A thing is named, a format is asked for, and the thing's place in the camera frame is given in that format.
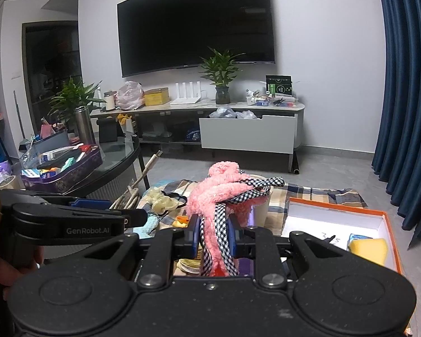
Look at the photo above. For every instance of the clear box of small items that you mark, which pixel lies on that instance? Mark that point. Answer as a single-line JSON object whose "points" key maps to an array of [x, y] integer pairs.
{"points": [[270, 101]]}

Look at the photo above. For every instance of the teal fluffy cloth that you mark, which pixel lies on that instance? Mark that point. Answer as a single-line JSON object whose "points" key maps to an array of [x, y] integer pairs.
{"points": [[146, 225]]}

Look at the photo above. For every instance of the green plant in dark vase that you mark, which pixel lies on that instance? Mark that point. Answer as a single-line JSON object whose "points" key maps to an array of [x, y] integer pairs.
{"points": [[220, 70]]}

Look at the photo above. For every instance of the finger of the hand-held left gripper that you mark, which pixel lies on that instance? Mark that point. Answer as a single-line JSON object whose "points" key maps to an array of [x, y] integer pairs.
{"points": [[91, 203], [135, 217]]}

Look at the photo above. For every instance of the person's left hand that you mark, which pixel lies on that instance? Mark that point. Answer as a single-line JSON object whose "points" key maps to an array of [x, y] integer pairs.
{"points": [[3, 270]]}

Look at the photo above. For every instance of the orange box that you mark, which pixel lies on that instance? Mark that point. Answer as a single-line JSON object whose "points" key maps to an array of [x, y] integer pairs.
{"points": [[336, 217]]}

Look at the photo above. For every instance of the green and black box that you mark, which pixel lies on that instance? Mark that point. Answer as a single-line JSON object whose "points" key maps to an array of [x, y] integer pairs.
{"points": [[279, 85]]}

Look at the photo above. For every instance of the pink plush headband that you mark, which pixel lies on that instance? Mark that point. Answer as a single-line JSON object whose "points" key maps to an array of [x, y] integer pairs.
{"points": [[214, 193]]}

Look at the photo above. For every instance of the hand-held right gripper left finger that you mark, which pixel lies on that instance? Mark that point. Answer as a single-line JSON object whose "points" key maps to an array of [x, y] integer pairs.
{"points": [[195, 235]]}

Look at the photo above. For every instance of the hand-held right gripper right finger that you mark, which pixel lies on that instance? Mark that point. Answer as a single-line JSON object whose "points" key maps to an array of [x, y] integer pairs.
{"points": [[233, 238]]}

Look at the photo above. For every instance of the grey storage box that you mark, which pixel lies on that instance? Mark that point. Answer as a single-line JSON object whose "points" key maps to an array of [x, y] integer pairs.
{"points": [[52, 140]]}

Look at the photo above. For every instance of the white open drawer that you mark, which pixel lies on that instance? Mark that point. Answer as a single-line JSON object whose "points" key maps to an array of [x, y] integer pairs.
{"points": [[247, 135]]}

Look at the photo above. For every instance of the dark display cabinet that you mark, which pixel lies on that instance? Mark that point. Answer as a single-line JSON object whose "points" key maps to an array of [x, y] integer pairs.
{"points": [[52, 63]]}

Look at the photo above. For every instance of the white router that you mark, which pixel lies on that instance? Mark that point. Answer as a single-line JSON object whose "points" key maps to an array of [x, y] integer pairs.
{"points": [[185, 99]]}

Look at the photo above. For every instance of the orange cloth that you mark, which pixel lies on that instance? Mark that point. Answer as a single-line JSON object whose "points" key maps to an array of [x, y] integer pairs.
{"points": [[180, 222]]}

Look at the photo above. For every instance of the colourful pocket tissue pack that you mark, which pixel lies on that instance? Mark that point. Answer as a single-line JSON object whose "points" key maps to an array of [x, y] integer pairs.
{"points": [[359, 237]]}

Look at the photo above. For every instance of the yellow box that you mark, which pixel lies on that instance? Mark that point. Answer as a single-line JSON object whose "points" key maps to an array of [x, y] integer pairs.
{"points": [[157, 97]]}

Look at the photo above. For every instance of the black stand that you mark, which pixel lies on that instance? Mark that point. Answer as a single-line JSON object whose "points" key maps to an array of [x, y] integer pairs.
{"points": [[107, 130]]}

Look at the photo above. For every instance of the beige cylindrical container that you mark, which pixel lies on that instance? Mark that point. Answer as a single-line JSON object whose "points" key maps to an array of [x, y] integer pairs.
{"points": [[261, 210]]}

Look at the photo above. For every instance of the white television cabinet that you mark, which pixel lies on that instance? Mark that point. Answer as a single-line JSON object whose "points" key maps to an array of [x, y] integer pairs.
{"points": [[172, 110]]}

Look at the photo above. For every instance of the green plant in metal vase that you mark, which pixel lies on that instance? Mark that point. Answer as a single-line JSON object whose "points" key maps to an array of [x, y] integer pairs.
{"points": [[78, 101]]}

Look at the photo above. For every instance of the blue curtain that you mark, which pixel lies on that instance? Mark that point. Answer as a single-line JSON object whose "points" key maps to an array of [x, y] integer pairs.
{"points": [[407, 94]]}

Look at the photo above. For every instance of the purple patterned tray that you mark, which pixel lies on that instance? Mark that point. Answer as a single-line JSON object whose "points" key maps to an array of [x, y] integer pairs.
{"points": [[77, 173]]}

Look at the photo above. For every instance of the black wall television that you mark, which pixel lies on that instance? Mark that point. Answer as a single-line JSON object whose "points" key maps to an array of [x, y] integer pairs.
{"points": [[196, 21]]}

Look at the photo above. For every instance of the pale yellow scrunchie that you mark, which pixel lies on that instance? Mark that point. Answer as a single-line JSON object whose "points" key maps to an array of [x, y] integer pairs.
{"points": [[161, 200]]}

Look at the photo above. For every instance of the pink white plastic bag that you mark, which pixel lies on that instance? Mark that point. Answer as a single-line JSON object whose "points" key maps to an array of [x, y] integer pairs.
{"points": [[129, 95]]}

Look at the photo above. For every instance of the dark glass table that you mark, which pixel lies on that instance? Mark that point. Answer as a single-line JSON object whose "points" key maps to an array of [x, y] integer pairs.
{"points": [[122, 158]]}

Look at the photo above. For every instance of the crumpled plastic bags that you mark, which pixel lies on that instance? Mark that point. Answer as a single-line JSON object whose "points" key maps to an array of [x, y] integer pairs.
{"points": [[228, 113]]}

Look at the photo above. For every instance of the masking tape roll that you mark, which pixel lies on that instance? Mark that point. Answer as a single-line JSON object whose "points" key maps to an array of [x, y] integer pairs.
{"points": [[6, 181]]}

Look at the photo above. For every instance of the yellow sponge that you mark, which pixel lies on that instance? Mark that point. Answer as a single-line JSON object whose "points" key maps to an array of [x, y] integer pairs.
{"points": [[368, 251]]}

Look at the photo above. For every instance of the white jar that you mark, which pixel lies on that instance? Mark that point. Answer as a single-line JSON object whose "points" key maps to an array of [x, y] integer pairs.
{"points": [[109, 101]]}

